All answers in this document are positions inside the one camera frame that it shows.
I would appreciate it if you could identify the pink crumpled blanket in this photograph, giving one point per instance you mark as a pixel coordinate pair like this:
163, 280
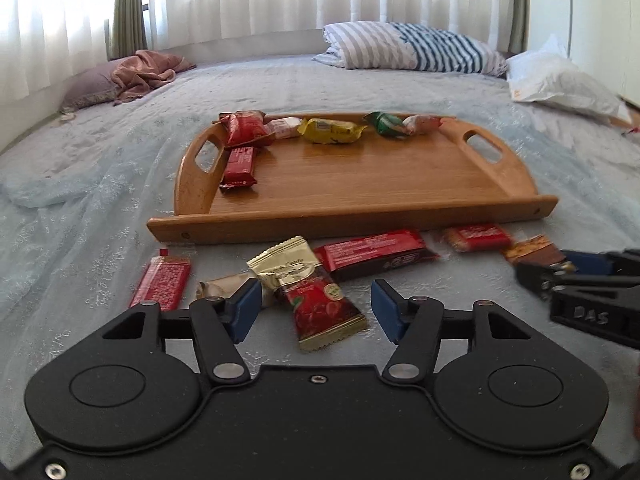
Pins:
145, 71

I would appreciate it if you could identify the white pink pastry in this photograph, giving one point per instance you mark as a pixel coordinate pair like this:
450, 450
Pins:
284, 128

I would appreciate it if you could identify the grey bed sheet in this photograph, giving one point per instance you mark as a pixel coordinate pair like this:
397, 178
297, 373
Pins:
298, 84

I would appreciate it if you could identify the long red chocolate bar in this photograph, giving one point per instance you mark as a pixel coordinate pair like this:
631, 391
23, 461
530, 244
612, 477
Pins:
373, 254

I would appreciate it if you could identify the wooden serving tray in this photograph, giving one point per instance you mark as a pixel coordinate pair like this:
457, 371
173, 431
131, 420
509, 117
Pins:
459, 174

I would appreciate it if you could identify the clear red cake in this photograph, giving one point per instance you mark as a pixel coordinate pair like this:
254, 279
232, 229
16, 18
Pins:
418, 125

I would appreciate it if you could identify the right green drape curtain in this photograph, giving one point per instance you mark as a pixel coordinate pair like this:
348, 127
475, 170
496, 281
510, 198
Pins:
518, 33

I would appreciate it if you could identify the purple pillow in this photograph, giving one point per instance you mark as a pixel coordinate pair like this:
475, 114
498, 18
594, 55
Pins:
94, 86

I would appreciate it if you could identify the beige wrapped snack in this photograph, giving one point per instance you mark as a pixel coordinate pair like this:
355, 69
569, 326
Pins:
230, 287

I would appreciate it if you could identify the green drape curtain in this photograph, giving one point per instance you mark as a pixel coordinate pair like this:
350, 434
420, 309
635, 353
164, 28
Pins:
518, 33
126, 31

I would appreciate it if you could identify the white sheer curtain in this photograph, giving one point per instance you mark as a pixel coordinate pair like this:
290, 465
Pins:
44, 42

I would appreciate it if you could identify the black white peanut snack packet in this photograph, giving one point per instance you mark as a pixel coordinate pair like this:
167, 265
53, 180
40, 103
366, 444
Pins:
537, 250

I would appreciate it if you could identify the striped pillow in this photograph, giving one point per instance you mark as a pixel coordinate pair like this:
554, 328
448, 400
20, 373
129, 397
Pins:
369, 45

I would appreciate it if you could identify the green wasabi peas packet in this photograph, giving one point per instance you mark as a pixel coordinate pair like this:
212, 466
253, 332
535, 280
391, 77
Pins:
386, 124

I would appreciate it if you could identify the yellow snack bag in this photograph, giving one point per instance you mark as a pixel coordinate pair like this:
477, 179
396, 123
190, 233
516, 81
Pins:
327, 131

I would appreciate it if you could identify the gold red candy packet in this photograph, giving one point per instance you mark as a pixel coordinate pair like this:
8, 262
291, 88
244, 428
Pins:
322, 313

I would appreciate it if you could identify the white pillow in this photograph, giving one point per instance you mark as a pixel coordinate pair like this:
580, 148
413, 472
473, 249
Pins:
547, 76

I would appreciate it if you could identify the red wafer bar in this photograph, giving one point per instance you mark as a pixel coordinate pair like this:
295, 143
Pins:
163, 281

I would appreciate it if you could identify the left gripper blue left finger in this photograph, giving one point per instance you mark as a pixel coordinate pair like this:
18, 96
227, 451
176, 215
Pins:
236, 310

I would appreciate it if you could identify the red Biscoff biscuit packet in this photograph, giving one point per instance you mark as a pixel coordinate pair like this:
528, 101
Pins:
477, 238

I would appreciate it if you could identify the red KitKat bar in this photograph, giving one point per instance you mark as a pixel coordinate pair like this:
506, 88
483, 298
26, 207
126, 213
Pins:
239, 171

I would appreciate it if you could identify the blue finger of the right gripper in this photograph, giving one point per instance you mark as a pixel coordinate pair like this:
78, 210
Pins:
590, 263
539, 279

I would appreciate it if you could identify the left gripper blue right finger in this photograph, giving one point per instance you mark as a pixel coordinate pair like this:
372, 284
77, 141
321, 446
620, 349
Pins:
396, 314

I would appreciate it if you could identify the large red nut snack bag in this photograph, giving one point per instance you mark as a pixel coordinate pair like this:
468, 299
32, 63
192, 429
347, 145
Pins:
246, 128

